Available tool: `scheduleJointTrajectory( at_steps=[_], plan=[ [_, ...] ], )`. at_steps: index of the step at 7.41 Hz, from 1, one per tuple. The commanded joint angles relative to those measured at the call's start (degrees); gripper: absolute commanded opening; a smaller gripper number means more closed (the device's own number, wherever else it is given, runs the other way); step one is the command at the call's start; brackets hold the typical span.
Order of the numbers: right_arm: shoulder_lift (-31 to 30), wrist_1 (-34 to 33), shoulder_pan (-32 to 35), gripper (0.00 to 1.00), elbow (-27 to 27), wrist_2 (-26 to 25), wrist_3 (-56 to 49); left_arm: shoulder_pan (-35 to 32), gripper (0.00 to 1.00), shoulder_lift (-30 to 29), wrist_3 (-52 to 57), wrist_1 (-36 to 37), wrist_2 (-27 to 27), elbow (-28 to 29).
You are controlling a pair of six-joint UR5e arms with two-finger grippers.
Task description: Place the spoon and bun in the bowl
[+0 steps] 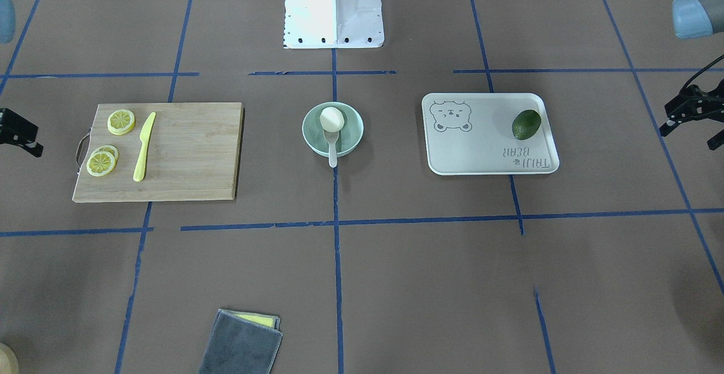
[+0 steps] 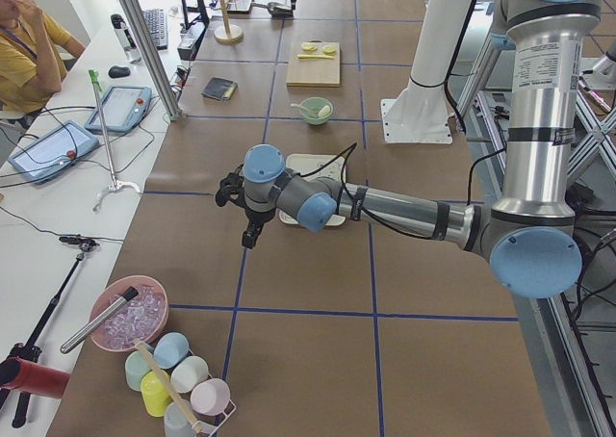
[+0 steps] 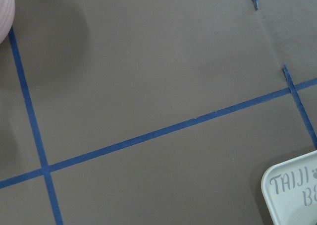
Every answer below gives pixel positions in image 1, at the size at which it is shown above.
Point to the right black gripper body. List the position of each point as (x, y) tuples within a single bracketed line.
[(16, 127)]

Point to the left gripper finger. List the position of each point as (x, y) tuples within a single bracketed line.
[(716, 141), (668, 127)]

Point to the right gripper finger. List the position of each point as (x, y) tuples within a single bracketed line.
[(35, 149)]

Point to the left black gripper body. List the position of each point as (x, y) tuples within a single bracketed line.
[(694, 106)]

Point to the white ceramic spoon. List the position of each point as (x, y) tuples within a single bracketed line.
[(332, 139)]

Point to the white steamed bun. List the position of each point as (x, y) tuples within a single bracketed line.
[(331, 119)]

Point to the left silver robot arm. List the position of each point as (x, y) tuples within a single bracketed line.
[(695, 19)]

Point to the yellow lemon slice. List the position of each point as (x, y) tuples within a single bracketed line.
[(109, 149), (121, 122), (101, 163)]

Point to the lower yellow lemon slice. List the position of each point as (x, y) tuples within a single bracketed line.
[(109, 149)]

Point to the upper yellow lemon slice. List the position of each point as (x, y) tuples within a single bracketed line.
[(121, 122)]

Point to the wooden cutting board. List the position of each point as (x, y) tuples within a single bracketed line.
[(193, 154)]

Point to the yellow plastic knife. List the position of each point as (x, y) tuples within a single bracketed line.
[(144, 137)]

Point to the green lime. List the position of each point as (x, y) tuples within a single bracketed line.
[(526, 124)]

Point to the white rectangular tray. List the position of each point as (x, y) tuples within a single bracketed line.
[(471, 134)]

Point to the wooden mug tree stand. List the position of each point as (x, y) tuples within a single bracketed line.
[(9, 362)]

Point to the grey yellow sponge cloth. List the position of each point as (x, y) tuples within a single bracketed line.
[(242, 342)]

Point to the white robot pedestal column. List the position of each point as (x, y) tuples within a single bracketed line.
[(333, 24)]

